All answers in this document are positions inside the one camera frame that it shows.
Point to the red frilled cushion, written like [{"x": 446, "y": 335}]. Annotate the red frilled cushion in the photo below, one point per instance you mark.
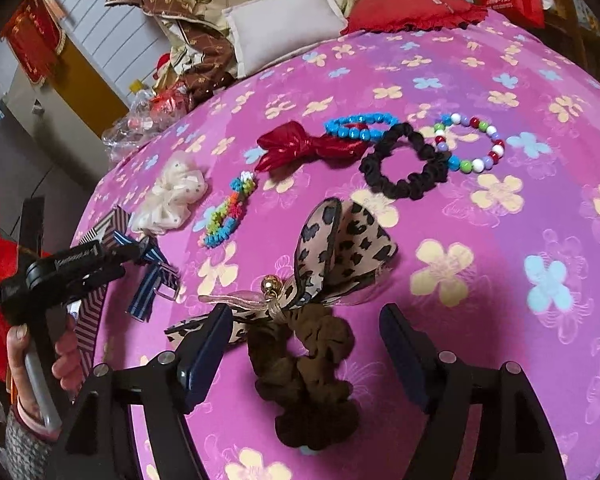
[{"x": 405, "y": 10}]

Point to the black scrunchie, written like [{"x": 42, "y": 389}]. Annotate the black scrunchie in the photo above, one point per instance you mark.
[{"x": 375, "y": 172}]

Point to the red boxy bag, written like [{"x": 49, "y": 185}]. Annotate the red boxy bag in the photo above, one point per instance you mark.
[{"x": 0, "y": 255}]

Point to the cream dotted scrunchie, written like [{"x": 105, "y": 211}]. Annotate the cream dotted scrunchie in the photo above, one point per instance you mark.
[{"x": 170, "y": 200}]

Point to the pink floral bedsheet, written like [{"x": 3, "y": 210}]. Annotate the pink floral bedsheet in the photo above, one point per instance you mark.
[{"x": 480, "y": 285}]

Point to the wooden shelf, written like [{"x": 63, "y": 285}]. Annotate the wooden shelf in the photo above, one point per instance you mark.
[{"x": 580, "y": 10}]

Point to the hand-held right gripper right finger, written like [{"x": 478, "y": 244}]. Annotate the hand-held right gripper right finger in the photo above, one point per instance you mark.
[{"x": 405, "y": 360}]

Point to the striped ribbon bow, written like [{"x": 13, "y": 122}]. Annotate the striped ribbon bow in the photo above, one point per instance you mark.
[{"x": 145, "y": 295}]

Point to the clear plastic bag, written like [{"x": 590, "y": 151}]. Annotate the clear plastic bag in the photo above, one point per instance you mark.
[{"x": 130, "y": 125}]

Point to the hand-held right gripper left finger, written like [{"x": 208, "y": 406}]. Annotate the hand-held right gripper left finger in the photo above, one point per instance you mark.
[{"x": 205, "y": 360}]

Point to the yellow door post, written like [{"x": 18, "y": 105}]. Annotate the yellow door post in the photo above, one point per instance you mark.
[{"x": 80, "y": 80}]

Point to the person's left hand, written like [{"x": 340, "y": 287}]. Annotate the person's left hand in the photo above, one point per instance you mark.
[{"x": 17, "y": 360}]

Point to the leopard bow brown scrunchie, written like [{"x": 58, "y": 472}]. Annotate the leopard bow brown scrunchie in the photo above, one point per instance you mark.
[{"x": 305, "y": 360}]

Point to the person's left forearm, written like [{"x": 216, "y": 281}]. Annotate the person's left forearm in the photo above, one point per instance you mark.
[{"x": 20, "y": 452}]

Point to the red fringed banner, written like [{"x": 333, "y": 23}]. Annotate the red fringed banner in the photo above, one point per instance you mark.
[{"x": 30, "y": 35}]

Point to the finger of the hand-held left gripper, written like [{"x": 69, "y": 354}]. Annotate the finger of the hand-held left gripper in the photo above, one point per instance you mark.
[{"x": 127, "y": 251}]

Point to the grey pillow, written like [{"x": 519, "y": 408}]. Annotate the grey pillow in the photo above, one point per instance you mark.
[{"x": 280, "y": 25}]

